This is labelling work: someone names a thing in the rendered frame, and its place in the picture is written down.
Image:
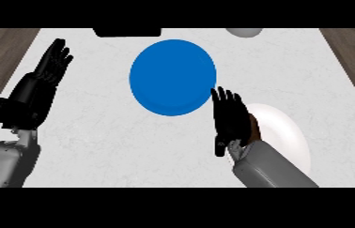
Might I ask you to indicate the white plate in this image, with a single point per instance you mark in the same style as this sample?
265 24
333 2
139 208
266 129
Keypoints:
284 134

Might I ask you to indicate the black appliance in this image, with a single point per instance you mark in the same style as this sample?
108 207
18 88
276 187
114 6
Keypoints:
127 32

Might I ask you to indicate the blue plate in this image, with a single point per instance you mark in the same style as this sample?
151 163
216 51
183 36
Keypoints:
171 77

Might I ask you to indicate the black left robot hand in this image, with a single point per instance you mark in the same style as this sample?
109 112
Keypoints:
34 91

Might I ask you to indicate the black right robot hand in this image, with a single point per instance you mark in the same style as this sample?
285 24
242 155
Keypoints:
231 119

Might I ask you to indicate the pale grey bowl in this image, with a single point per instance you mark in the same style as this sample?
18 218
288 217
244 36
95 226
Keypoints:
244 32

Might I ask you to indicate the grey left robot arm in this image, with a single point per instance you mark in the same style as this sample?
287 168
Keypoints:
16 158

